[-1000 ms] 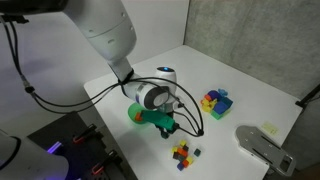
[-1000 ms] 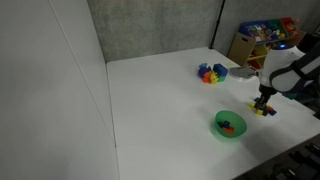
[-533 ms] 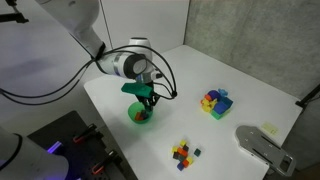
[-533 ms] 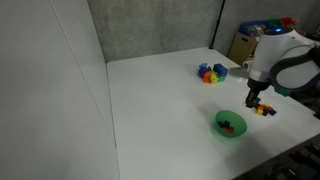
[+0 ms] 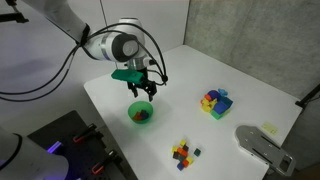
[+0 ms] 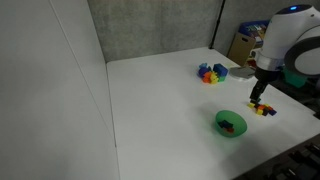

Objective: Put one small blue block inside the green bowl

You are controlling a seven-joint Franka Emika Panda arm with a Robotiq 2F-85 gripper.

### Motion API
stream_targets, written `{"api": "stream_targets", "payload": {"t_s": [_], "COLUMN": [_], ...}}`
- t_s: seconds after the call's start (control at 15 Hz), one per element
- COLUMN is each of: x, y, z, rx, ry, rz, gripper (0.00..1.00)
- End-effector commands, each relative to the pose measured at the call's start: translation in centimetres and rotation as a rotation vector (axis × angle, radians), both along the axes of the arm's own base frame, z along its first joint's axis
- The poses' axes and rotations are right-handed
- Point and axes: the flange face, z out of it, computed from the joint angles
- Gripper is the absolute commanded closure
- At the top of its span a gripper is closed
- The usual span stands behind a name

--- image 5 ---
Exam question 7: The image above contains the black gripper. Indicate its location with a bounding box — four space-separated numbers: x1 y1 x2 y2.
127 68 158 103

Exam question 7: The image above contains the pale yellow sticky note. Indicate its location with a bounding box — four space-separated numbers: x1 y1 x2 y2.
260 121 279 136

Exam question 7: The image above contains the black base board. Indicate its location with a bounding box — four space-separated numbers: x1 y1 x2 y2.
27 110 138 180

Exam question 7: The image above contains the black clamp red handle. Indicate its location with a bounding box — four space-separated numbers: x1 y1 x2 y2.
91 149 124 176
72 123 104 145

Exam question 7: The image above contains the large green block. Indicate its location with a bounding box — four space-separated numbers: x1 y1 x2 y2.
210 109 231 121

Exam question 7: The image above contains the small dark blue-green block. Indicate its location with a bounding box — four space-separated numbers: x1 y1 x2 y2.
139 109 150 120

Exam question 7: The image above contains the large blue block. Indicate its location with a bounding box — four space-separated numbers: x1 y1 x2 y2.
213 101 230 116

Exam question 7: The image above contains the large yellow block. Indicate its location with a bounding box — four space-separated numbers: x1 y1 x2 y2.
200 97 218 113

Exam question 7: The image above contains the black cable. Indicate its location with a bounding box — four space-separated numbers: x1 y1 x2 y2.
0 43 84 103
79 22 169 87

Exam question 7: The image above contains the green bowl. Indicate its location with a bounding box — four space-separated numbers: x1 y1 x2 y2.
127 100 155 125

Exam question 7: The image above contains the grey metal mounting plate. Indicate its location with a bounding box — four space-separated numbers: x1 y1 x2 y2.
234 124 297 177

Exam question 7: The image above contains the black bracket bar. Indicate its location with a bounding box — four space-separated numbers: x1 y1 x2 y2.
0 0 30 24

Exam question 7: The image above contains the large purple block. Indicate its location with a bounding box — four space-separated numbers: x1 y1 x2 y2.
208 89 222 100

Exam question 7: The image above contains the large teal block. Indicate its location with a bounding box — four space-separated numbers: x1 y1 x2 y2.
220 96 234 109

